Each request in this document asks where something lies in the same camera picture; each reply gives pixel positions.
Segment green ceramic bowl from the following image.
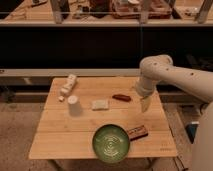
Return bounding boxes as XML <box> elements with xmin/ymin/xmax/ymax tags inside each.
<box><xmin>92</xmin><ymin>124</ymin><xmax>130</xmax><ymax>163</ymax></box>

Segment long background shelf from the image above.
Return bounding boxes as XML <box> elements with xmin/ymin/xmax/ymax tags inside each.
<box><xmin>0</xmin><ymin>0</ymin><xmax>213</xmax><ymax>79</ymax></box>

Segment brown snack bar packet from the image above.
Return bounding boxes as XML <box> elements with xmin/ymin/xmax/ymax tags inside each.
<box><xmin>127</xmin><ymin>125</ymin><xmax>148</xmax><ymax>141</ymax></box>

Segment blue box on floor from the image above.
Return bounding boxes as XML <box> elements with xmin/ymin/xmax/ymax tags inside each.
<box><xmin>185</xmin><ymin>123</ymin><xmax>198</xmax><ymax>143</ymax></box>

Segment white sponge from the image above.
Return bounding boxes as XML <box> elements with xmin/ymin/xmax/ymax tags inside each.
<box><xmin>92</xmin><ymin>100</ymin><xmax>109</xmax><ymax>110</ymax></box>

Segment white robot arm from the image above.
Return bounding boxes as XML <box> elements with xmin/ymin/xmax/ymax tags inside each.
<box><xmin>135</xmin><ymin>55</ymin><xmax>213</xmax><ymax>171</ymax></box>

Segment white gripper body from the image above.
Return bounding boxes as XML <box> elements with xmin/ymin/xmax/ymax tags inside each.
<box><xmin>135</xmin><ymin>78</ymin><xmax>156</xmax><ymax>97</ymax></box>

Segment white paper cup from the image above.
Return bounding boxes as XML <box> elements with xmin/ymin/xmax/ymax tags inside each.
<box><xmin>67</xmin><ymin>95</ymin><xmax>82</xmax><ymax>115</ymax></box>

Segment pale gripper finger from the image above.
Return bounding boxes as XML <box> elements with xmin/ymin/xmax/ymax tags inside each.
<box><xmin>141</xmin><ymin>97</ymin><xmax>151</xmax><ymax>112</ymax></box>

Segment wooden table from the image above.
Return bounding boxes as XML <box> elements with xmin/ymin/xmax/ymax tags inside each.
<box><xmin>29</xmin><ymin>77</ymin><xmax>177</xmax><ymax>159</ymax></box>

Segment brown sausage-shaped object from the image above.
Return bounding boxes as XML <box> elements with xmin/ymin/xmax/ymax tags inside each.
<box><xmin>112</xmin><ymin>94</ymin><xmax>131</xmax><ymax>102</ymax></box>

